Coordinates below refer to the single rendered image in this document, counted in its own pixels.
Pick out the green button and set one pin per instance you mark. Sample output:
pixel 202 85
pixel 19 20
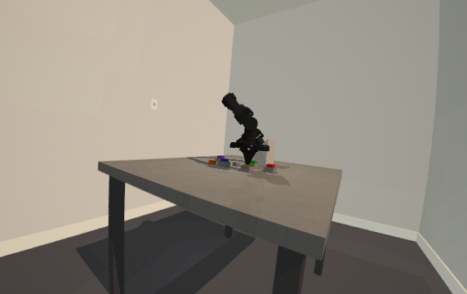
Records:
pixel 253 163

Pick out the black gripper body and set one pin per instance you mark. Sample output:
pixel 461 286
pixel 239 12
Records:
pixel 254 147

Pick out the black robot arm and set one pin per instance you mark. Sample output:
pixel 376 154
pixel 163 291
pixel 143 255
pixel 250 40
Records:
pixel 244 116

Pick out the yellow button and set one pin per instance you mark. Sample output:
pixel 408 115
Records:
pixel 247 168

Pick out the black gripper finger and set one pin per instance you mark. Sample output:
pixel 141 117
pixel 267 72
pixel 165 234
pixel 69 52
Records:
pixel 245 154
pixel 250 156

